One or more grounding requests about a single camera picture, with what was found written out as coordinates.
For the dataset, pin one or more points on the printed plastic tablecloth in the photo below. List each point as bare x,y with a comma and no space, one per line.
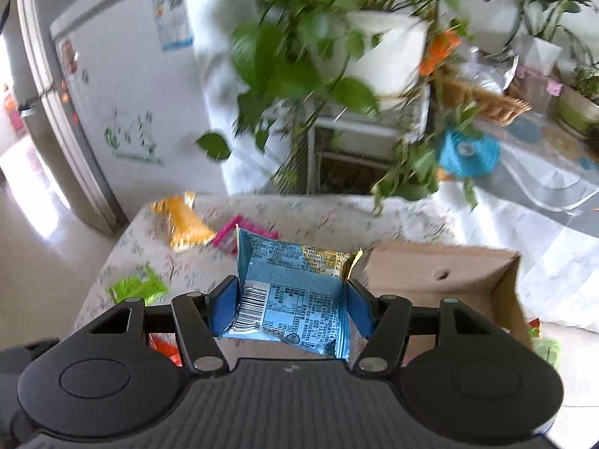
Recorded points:
538,224

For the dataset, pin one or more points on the blue label sticker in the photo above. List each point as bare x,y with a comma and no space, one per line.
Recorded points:
171,14

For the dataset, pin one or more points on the light blue snack packet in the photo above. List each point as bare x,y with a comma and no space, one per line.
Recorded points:
290,299

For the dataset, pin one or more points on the clear plastic bag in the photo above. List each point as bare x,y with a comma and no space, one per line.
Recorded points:
491,70

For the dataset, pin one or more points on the floral tablecloth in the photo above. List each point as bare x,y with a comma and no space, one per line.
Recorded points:
304,215

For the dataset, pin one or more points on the wicker basket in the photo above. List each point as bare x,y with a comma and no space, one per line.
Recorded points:
491,103

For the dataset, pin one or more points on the white refrigerator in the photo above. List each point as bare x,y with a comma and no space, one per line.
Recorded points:
131,79

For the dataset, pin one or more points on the white plant stand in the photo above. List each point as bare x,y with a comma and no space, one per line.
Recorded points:
355,124

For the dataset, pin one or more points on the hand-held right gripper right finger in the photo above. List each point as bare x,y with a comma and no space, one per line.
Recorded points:
360,308

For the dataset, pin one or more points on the plant in white square pot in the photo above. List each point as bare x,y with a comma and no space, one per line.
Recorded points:
543,54

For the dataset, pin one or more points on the cardboard box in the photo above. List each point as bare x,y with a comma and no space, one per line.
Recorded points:
421,271

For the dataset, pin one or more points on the light green plastic bag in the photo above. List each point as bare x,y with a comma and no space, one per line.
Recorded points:
547,351

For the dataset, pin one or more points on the lime green snack packet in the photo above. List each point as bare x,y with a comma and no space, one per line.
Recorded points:
138,287

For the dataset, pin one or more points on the clear glass jar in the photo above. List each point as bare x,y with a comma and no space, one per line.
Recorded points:
533,93

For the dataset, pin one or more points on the green flower pot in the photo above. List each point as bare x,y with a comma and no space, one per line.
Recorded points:
575,110

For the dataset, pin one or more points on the large yellow snack packet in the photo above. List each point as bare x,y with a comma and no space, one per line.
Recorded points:
185,224

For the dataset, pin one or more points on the orange plastic cup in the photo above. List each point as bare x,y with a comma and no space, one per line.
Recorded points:
437,54

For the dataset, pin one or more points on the white plant pot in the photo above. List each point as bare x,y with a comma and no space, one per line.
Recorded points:
393,61

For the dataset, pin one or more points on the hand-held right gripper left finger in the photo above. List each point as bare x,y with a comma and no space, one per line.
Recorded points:
224,306

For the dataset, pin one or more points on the pothos plant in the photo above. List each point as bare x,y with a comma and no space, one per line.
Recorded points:
281,56

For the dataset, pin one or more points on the pink snack packet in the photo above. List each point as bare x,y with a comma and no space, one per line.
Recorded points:
234,236

